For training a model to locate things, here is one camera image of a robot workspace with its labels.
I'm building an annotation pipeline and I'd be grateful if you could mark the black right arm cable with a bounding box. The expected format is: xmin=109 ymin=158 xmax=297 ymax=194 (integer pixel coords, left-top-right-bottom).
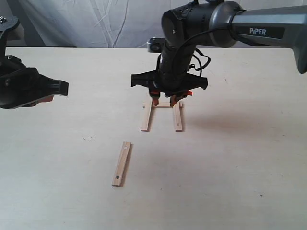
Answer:
xmin=175 ymin=26 xmax=212 ymax=71

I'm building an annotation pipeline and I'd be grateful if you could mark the wooden stick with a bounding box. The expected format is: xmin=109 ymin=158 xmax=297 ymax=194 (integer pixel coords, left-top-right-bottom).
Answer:
xmin=140 ymin=98 xmax=153 ymax=132
xmin=111 ymin=141 xmax=132 ymax=187
xmin=173 ymin=102 xmax=183 ymax=132

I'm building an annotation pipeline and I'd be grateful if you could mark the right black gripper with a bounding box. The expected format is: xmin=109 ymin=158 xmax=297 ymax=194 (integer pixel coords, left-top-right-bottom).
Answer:
xmin=131 ymin=44 xmax=208 ymax=107

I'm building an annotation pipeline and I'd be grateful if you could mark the white backdrop curtain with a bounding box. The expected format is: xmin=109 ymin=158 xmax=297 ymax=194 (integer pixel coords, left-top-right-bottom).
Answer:
xmin=0 ymin=0 xmax=307 ymax=48

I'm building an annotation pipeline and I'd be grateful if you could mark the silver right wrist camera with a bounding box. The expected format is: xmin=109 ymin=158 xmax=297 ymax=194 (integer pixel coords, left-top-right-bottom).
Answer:
xmin=146 ymin=37 xmax=165 ymax=53

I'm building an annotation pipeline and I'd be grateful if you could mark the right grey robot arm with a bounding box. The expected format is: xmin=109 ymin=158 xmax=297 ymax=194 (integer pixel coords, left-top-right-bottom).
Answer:
xmin=131 ymin=0 xmax=307 ymax=106

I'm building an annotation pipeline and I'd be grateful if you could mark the wooden stick horizontal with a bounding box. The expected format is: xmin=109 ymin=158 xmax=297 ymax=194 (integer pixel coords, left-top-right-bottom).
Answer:
xmin=152 ymin=102 xmax=183 ymax=108

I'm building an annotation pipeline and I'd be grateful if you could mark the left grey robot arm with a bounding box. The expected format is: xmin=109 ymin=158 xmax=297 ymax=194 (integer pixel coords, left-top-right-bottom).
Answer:
xmin=0 ymin=16 xmax=69 ymax=109

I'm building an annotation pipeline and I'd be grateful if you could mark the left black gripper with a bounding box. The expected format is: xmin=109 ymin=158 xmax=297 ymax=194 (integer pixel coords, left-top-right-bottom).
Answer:
xmin=0 ymin=56 xmax=69 ymax=109

